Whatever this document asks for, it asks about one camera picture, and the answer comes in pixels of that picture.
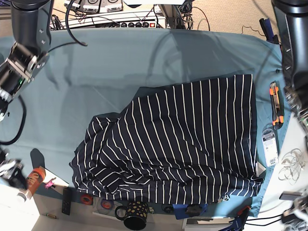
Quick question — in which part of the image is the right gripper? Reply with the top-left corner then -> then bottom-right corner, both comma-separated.
0,148 -> 27,190

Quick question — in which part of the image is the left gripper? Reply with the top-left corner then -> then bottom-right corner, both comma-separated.
282,197 -> 308,226

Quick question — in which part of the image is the navy white striped t-shirt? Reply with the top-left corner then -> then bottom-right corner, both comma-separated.
69,74 -> 263,205

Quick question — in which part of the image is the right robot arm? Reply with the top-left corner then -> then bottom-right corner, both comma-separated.
0,0 -> 54,146

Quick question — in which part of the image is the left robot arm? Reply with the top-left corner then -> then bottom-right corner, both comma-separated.
271,0 -> 308,133

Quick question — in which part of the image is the grey adapter box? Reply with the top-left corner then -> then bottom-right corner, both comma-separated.
279,191 -> 302,201

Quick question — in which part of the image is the white paper sheet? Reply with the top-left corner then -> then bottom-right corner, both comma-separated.
39,166 -> 69,187

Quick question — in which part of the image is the pink small figurine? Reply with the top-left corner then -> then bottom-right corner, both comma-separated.
45,178 -> 56,189

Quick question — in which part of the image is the black remote control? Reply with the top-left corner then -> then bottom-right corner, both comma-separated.
62,188 -> 72,216

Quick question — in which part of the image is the white paper card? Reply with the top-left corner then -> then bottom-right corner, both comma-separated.
256,161 -> 266,179

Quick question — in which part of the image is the metal keyring carabiner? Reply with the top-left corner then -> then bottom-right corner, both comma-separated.
217,195 -> 230,203

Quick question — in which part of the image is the red tape roll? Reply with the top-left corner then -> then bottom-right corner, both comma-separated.
80,194 -> 93,205

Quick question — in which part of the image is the purple tape roll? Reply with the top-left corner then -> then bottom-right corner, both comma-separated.
100,199 -> 114,210

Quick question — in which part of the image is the orange black utility knife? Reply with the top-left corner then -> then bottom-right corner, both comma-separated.
269,81 -> 284,130

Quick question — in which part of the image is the teal tablecloth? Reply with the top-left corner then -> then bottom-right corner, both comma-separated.
0,27 -> 299,219

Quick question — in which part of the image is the black mug yellow pattern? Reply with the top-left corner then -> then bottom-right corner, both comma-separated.
115,201 -> 149,231

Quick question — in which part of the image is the white power strip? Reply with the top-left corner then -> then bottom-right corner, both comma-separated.
95,21 -> 159,28

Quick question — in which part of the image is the white coiled cable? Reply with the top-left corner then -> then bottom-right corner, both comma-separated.
278,148 -> 306,186

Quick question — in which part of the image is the blue black clamp handle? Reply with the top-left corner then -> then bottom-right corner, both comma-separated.
259,18 -> 280,44

